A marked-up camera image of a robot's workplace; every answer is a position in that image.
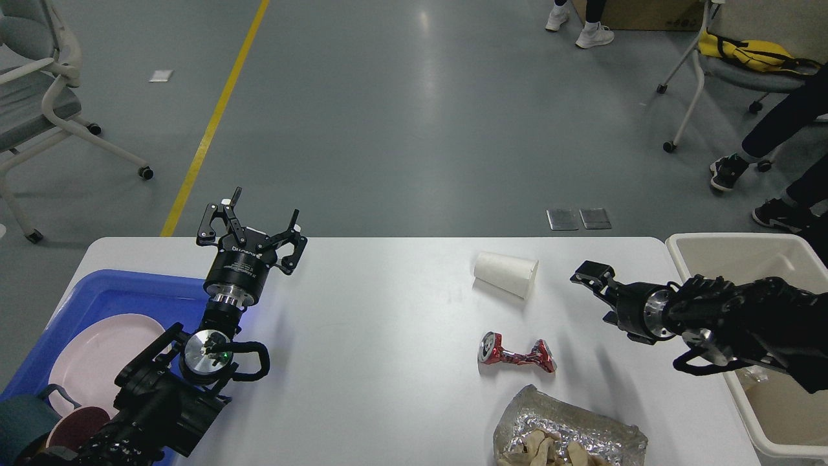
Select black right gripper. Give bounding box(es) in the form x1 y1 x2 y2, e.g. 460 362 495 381
570 261 675 345

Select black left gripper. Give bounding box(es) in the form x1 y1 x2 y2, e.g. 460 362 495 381
196 188 308 305

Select white paper cup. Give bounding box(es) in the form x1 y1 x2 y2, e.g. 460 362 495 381
473 252 540 299

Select crushed red soda can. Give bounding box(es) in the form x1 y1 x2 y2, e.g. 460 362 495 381
477 331 557 373

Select aluminium foil front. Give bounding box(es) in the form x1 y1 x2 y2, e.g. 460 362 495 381
493 384 648 465

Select brown paper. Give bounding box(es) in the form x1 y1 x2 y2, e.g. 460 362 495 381
495 430 610 465

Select pink plate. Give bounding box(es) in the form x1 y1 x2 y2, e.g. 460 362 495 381
48 313 165 417

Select pink mug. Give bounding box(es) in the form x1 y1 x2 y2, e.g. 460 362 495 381
44 405 111 452

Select dark teal mug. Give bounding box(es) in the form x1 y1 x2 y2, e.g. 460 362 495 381
1 384 81 465

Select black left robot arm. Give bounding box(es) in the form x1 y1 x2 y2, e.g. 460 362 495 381
24 188 307 465

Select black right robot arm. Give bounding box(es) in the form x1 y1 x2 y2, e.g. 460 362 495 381
571 261 827 394

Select right metal floor plate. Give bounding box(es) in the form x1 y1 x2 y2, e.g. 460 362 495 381
579 208 612 230

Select metal floor plate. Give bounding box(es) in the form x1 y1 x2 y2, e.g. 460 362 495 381
579 208 612 230
547 208 580 231

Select left metal floor plate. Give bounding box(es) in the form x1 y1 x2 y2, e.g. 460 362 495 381
547 208 580 231

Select blue plastic tray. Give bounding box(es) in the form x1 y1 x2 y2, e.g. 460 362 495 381
0 270 214 466

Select person in black sneakers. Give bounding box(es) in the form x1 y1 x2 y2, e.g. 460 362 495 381
710 65 827 234

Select white plastic bin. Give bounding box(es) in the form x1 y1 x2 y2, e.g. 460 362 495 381
666 233 827 462

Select person in white sneakers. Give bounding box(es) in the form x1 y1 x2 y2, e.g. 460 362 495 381
545 1 615 49

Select cardboard box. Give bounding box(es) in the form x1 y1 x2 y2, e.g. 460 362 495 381
601 1 704 32

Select yellow backpack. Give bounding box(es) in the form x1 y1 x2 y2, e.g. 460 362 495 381
697 30 822 78

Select grey office chair left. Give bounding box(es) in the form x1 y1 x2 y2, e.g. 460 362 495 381
1 1 154 244

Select grey chair right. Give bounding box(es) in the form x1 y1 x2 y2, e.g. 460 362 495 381
663 1 826 153

